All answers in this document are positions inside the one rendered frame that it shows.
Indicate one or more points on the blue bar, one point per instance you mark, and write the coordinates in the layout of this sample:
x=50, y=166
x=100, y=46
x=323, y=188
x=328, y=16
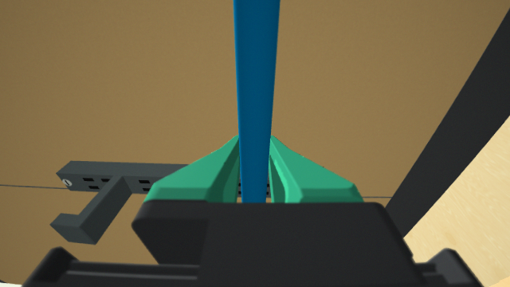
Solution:
x=256, y=25

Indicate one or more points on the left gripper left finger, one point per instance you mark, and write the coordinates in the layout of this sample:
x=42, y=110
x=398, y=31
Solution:
x=205, y=178

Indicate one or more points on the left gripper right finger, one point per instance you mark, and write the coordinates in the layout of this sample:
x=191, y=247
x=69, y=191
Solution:
x=304, y=180

